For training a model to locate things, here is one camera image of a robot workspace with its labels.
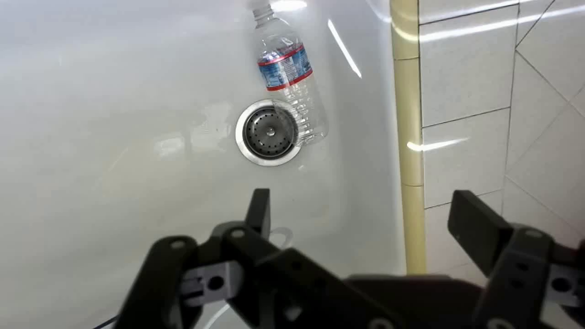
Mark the round metal sink drain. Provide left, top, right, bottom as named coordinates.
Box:
left=235, top=99, right=306, bottom=169

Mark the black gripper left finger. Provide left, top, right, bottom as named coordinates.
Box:
left=114, top=187, right=399, bottom=329

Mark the clear plastic water bottle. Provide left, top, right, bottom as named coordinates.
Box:
left=247, top=0, right=331, bottom=148

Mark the white sink basin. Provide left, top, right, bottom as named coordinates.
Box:
left=0, top=0, right=410, bottom=329

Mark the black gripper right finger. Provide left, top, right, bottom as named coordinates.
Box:
left=447, top=189, right=585, bottom=329

